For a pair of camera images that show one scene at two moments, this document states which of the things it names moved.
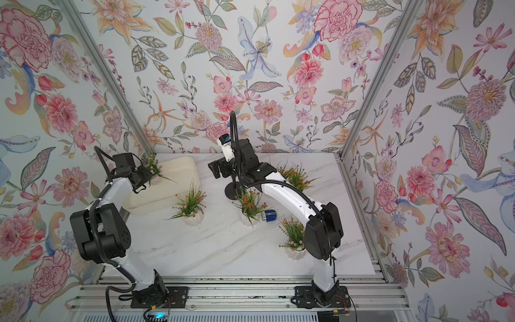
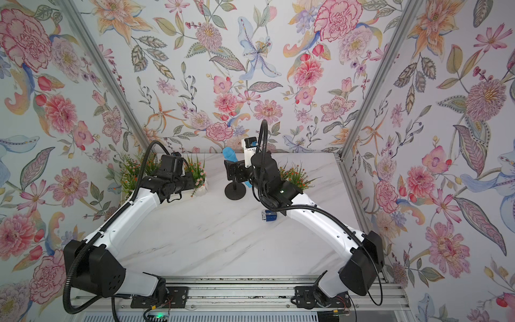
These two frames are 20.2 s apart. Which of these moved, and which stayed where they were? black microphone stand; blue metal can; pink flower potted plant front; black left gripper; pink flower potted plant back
Moved: pink flower potted plant front; black left gripper
Stayed: pink flower potted plant back; blue metal can; black microphone stand
